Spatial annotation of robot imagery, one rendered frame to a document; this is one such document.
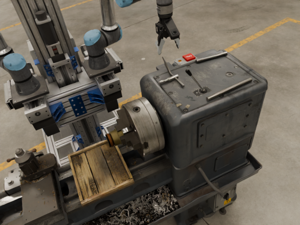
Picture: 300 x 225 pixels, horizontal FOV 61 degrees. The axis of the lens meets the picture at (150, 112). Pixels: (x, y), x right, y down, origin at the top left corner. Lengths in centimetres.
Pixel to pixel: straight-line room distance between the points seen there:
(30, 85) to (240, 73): 127
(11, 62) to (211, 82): 115
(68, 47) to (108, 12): 41
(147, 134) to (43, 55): 97
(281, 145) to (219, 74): 155
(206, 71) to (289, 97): 206
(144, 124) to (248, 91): 56
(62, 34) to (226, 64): 108
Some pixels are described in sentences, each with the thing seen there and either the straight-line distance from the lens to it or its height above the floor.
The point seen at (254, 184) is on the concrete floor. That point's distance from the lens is 254.
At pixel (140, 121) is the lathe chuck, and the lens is 129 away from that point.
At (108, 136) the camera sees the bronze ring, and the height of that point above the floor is 112.
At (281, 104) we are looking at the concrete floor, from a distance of 333.
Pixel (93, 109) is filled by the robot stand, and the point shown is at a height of 85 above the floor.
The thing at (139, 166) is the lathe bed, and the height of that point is 86.
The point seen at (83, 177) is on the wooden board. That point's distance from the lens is 156.
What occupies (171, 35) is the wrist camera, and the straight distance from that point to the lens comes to 125.
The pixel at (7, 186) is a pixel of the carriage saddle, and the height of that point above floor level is 91.
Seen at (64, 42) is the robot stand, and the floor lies 133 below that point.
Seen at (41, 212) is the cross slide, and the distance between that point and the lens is 144.
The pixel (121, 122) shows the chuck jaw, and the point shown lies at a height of 114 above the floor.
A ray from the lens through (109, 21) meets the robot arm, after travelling 176.
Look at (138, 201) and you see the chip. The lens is 177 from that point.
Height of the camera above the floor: 212
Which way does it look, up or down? 43 degrees down
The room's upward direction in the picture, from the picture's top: 8 degrees counter-clockwise
